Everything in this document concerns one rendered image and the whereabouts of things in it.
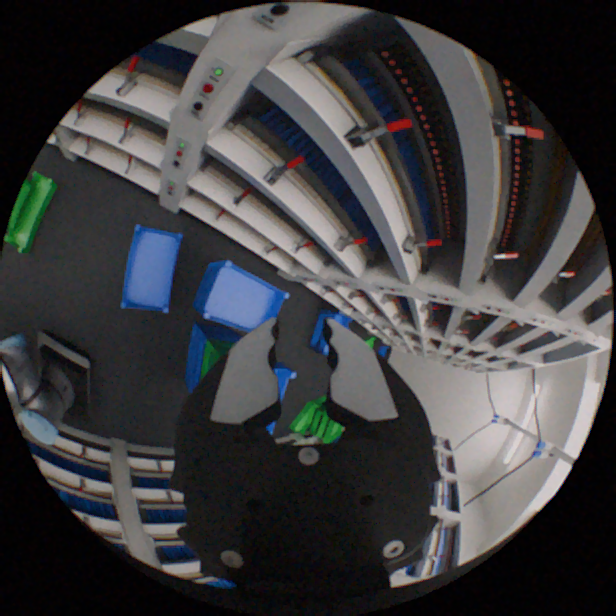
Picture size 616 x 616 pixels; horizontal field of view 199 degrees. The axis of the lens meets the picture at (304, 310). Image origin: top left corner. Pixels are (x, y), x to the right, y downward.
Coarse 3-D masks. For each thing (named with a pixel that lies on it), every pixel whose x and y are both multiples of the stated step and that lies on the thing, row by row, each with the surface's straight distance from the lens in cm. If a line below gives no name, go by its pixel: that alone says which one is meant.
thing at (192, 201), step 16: (192, 192) 72; (192, 208) 74; (208, 208) 74; (224, 224) 75; (240, 224) 76; (240, 240) 77; (256, 240) 79; (272, 256) 84; (288, 256) 86; (288, 272) 90
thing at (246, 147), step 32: (256, 96) 41; (224, 128) 42; (256, 128) 40; (288, 128) 44; (224, 160) 42; (256, 160) 40; (288, 160) 41; (320, 160) 46; (288, 192) 42; (320, 192) 45; (352, 192) 53; (320, 224) 48; (352, 224) 52; (352, 256) 59; (384, 256) 67
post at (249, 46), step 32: (224, 32) 31; (256, 32) 28; (288, 32) 26; (320, 32) 28; (352, 32) 35; (384, 32) 44; (256, 64) 28; (192, 96) 36; (224, 96) 32; (192, 128) 40; (192, 160) 47; (160, 192) 73
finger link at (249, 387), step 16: (272, 320) 12; (256, 336) 10; (272, 336) 10; (240, 352) 9; (256, 352) 9; (272, 352) 10; (224, 368) 9; (240, 368) 9; (256, 368) 8; (272, 368) 10; (224, 384) 8; (240, 384) 8; (256, 384) 8; (272, 384) 8; (224, 400) 8; (240, 400) 7; (256, 400) 7; (272, 400) 7; (224, 416) 7; (240, 416) 7; (256, 416) 7; (272, 416) 8
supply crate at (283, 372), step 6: (276, 366) 53; (282, 366) 55; (276, 372) 59; (282, 372) 55; (288, 372) 53; (294, 372) 53; (282, 378) 57; (288, 378) 56; (282, 384) 58; (282, 390) 58; (282, 396) 58; (270, 426) 66; (270, 432) 67
